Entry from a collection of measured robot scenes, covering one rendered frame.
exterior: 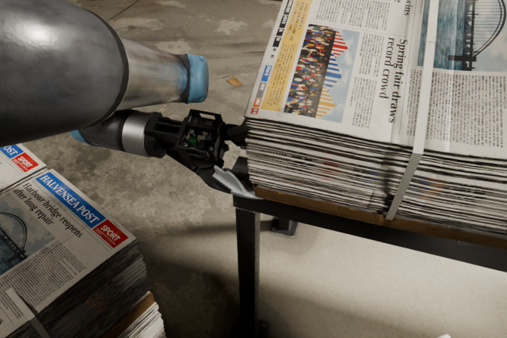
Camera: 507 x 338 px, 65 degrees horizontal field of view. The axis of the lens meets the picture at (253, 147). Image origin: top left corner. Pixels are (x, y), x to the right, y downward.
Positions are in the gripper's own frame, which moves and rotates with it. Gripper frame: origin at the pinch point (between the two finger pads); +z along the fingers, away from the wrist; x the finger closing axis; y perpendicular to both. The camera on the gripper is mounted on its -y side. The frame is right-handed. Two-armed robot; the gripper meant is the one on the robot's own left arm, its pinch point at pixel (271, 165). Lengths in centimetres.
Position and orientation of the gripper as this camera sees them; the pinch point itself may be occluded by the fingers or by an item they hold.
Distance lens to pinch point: 64.6
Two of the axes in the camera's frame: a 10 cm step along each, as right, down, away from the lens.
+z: 9.6, 1.9, -2.2
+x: 2.7, -8.5, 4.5
